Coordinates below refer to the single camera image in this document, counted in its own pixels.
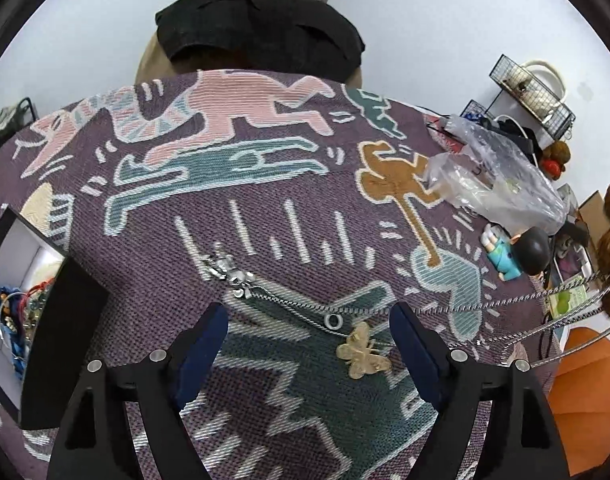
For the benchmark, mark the white handbag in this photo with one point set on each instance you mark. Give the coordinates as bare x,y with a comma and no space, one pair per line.
545,95

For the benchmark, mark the black jewelry box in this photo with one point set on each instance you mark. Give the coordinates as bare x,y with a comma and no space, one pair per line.
65,350

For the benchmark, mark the clear plastic bag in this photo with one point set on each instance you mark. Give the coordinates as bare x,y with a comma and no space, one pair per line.
500,180

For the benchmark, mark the black-haired doll figure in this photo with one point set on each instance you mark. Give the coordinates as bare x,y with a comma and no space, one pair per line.
525,250

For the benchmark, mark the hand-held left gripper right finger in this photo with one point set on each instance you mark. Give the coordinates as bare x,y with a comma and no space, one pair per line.
416,357

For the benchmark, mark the black jacket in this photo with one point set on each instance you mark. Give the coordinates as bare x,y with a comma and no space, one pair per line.
265,25

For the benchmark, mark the brown plush toy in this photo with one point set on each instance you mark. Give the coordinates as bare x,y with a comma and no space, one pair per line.
555,157

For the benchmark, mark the black bag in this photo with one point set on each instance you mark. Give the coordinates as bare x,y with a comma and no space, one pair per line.
515,135

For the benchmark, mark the green and white box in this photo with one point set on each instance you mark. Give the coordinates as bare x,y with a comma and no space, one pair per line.
565,302

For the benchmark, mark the black shoe rack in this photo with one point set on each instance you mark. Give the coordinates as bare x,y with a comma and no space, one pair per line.
5,120

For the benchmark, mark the brown cardboard box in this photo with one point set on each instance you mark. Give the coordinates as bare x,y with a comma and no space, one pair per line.
591,207

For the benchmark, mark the purple printed blanket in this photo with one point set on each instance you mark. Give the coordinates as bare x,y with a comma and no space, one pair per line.
150,260

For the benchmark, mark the orange stool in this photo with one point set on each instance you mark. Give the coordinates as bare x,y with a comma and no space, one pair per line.
590,400

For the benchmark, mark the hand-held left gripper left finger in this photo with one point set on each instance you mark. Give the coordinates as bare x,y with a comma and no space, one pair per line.
205,342

